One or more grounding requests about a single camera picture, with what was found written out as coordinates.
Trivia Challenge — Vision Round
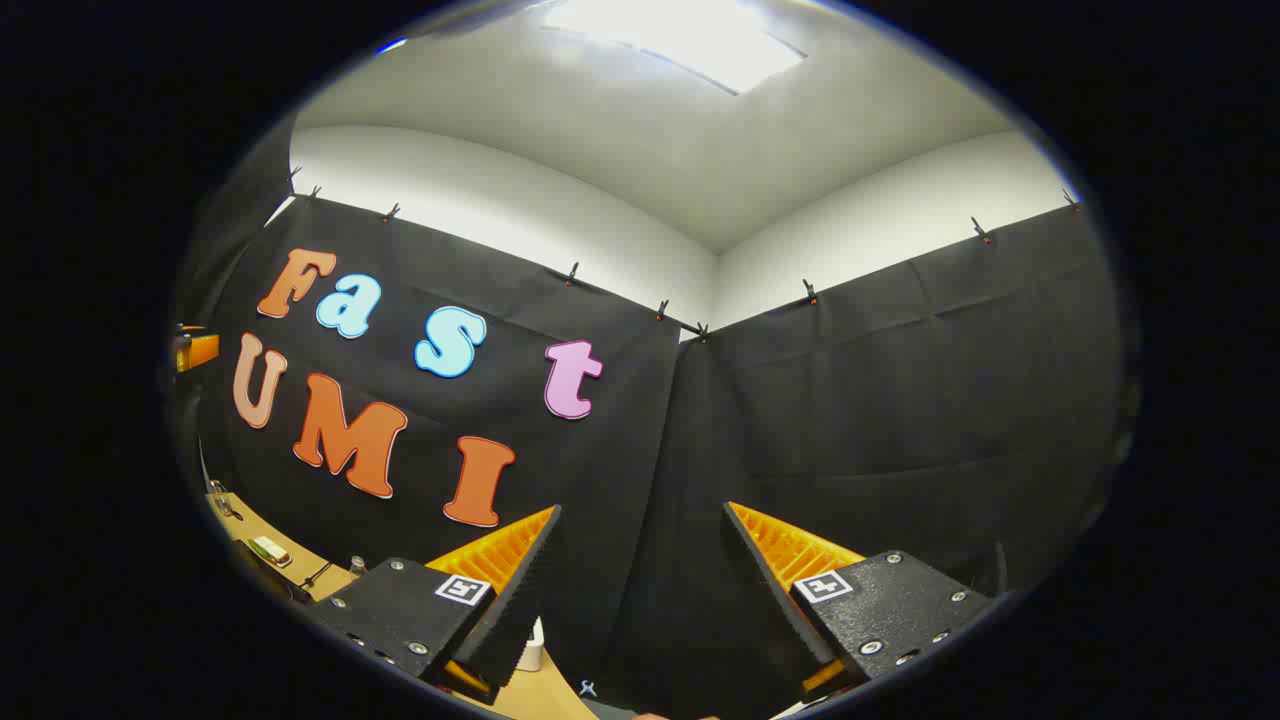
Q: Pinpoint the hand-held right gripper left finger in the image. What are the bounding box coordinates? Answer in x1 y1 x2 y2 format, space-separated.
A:
305 505 563 706

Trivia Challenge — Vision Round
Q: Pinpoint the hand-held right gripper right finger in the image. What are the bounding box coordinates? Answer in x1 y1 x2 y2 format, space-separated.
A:
722 500 1001 706

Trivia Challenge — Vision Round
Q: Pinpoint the black backdrop cloth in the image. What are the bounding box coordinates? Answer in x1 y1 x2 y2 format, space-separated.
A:
170 120 1126 716

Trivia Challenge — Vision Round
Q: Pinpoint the row of black cloth clips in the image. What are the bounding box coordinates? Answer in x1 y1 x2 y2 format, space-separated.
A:
288 165 1083 343

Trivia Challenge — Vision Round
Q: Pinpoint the ceiling light panel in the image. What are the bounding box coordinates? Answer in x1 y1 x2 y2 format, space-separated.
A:
540 0 809 97

